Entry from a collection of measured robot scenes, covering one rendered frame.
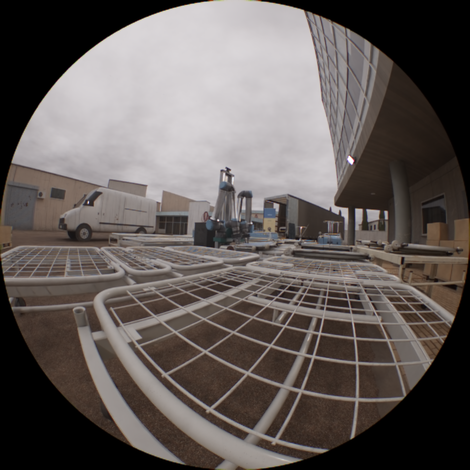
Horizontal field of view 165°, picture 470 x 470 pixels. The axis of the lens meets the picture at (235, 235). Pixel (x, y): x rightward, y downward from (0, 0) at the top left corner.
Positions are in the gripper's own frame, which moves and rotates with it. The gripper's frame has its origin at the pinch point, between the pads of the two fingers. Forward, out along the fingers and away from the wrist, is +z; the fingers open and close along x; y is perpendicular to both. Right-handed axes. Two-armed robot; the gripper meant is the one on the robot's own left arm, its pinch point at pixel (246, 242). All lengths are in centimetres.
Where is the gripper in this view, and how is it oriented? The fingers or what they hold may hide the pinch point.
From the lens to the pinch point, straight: 250.4
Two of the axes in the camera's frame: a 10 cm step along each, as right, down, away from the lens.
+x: -9.2, 1.7, 3.4
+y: 3.5, 0.1, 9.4
